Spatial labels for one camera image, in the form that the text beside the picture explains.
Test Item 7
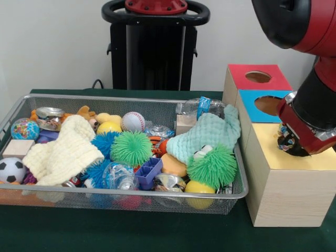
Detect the wooden box with three holes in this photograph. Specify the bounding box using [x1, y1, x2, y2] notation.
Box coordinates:
[222, 64, 336, 227]

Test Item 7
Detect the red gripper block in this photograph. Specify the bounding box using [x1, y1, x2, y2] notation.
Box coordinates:
[277, 97, 336, 157]

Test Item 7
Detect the small black white soccer ball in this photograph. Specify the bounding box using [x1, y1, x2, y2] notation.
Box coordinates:
[0, 157, 27, 184]

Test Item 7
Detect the blue spiky rubber ball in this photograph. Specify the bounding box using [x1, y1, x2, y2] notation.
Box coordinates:
[91, 131, 121, 158]

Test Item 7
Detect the yellow plush animal toy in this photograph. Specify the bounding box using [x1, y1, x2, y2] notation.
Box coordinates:
[76, 105, 100, 132]

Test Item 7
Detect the cream muslin cloth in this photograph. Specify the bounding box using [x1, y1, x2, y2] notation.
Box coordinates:
[23, 115, 106, 187]

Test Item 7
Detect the clear mesh bin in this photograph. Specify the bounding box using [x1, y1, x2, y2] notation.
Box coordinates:
[0, 94, 248, 216]

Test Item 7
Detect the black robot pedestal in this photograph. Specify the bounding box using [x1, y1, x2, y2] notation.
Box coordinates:
[101, 0, 211, 91]

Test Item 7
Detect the mint green muslin cloth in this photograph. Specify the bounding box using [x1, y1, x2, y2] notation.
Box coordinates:
[167, 104, 241, 166]

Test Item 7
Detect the green spiky rubber ball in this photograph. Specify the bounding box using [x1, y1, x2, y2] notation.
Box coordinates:
[110, 131, 153, 169]

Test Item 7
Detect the small globe print ball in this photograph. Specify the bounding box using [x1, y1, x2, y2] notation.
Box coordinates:
[10, 119, 40, 141]

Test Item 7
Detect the plain yellow ball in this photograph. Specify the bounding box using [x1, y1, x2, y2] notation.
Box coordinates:
[96, 121, 122, 135]

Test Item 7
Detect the dark green table cloth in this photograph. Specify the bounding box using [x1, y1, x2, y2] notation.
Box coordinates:
[0, 88, 336, 252]

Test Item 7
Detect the colourful patterned knotted toy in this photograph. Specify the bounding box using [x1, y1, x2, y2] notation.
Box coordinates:
[276, 123, 296, 153]

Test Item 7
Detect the green furry monster toy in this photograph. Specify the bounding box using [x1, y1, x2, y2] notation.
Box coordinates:
[187, 144, 238, 190]

